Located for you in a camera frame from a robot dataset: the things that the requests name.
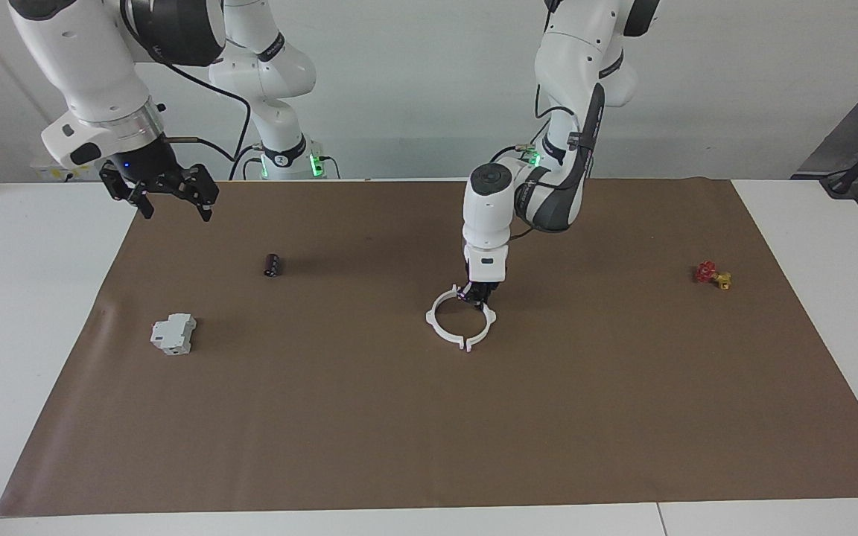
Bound white half pipe clamp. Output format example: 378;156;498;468
459;289;498;352
425;284;467;350

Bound white circuit breaker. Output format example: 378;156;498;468
150;313;197;356

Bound brown table mat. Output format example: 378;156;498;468
0;177;858;518

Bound black right base cable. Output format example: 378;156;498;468
228;145;266;181

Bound black base cable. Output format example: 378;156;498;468
489;141;541;179
228;145;266;181

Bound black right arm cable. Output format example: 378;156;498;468
124;0;251;179

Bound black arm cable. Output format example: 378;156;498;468
511;82;608;240
124;0;251;179

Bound white wall power socket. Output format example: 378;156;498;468
31;160;102;182

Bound black left base cable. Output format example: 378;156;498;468
489;141;541;179

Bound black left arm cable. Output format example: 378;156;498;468
511;82;608;240

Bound red handle brass valve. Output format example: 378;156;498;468
693;261;733;290

